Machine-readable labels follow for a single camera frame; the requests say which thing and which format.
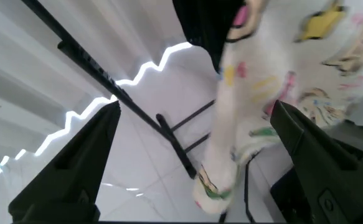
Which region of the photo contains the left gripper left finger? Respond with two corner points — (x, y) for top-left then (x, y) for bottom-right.
(8, 101), (122, 223)

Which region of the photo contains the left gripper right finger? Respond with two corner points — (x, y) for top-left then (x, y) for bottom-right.
(270, 99), (363, 223)

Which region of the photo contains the cream printed garment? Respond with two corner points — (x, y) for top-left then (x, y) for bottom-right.
(192, 0), (363, 215)

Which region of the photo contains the black garment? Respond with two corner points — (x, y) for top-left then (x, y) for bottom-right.
(172, 0), (247, 74)

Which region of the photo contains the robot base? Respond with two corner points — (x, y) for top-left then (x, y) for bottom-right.
(270, 119), (363, 224)

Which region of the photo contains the black clothes rack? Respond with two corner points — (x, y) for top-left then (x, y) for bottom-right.
(21, 0), (216, 180)

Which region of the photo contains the white curtain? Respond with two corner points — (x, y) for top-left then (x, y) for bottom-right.
(0, 0), (194, 177)

